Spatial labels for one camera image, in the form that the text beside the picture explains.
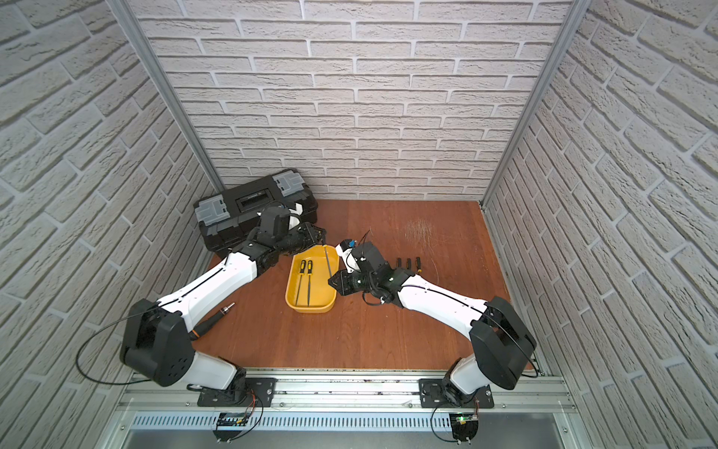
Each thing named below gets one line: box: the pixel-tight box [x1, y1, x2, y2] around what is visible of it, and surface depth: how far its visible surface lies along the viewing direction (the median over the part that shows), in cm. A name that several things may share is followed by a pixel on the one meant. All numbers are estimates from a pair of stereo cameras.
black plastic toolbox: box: [193, 168, 319, 257], surface depth 97 cm
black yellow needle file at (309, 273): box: [307, 260, 314, 307], surface depth 99 cm
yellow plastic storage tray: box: [285, 244, 340, 314], surface depth 94 cm
